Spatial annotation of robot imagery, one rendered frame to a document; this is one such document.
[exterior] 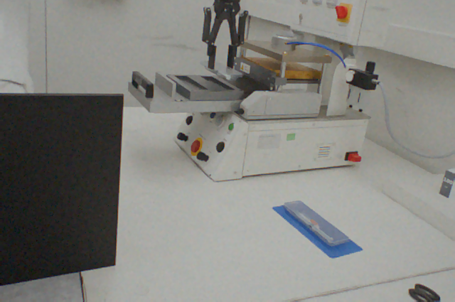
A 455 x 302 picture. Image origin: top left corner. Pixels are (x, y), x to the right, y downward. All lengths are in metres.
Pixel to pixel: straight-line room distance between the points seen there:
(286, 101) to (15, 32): 0.70
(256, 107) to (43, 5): 1.64
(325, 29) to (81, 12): 1.55
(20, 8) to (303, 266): 0.77
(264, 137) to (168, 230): 0.41
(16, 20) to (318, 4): 0.91
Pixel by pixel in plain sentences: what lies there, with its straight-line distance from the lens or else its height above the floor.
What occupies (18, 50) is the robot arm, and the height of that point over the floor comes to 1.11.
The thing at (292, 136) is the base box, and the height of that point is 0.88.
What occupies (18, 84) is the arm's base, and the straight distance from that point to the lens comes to 0.91.
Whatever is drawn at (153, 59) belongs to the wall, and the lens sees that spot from 2.70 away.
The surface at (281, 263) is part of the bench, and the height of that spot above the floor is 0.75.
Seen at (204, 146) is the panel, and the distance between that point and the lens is 1.31.
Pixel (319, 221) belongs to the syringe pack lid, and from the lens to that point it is 1.08.
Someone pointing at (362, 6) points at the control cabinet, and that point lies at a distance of 1.35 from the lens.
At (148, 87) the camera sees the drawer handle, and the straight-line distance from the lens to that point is 1.16.
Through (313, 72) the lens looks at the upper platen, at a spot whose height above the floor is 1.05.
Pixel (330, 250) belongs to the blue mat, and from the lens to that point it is 1.02.
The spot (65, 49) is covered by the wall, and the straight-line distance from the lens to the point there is 2.63.
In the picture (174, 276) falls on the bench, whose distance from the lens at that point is 0.87.
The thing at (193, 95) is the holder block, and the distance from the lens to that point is 1.18.
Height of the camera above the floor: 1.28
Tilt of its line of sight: 18 degrees down
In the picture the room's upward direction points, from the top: 7 degrees clockwise
